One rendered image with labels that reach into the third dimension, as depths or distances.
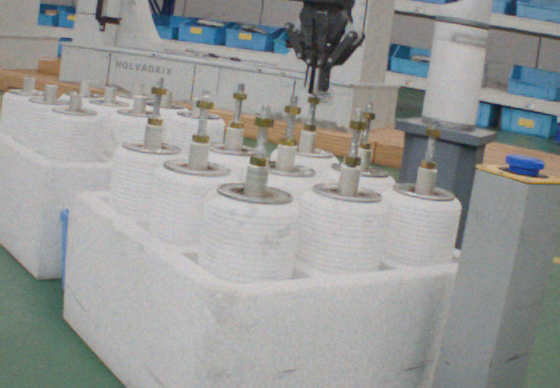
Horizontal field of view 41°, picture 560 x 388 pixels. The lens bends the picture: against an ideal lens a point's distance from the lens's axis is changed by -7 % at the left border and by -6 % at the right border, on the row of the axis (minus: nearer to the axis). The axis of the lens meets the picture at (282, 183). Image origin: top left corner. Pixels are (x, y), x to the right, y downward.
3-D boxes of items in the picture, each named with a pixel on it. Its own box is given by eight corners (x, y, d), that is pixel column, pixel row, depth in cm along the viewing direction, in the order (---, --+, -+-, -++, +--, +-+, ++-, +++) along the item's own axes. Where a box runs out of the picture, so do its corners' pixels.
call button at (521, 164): (518, 173, 77) (522, 153, 77) (549, 182, 74) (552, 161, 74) (495, 172, 75) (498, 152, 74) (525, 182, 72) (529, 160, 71)
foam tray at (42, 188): (139, 209, 169) (148, 127, 166) (241, 266, 140) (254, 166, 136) (-30, 214, 145) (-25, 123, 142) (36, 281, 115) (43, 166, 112)
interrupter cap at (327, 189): (321, 185, 89) (322, 179, 89) (387, 198, 87) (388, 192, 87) (303, 196, 82) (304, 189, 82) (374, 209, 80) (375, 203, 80)
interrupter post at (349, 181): (338, 193, 86) (343, 163, 86) (359, 197, 86) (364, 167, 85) (333, 196, 84) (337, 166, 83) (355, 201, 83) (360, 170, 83)
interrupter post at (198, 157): (182, 169, 88) (185, 140, 87) (201, 169, 89) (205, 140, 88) (191, 174, 86) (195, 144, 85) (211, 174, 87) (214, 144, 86)
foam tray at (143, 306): (293, 299, 126) (309, 189, 122) (469, 399, 95) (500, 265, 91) (62, 318, 103) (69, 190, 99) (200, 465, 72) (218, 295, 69)
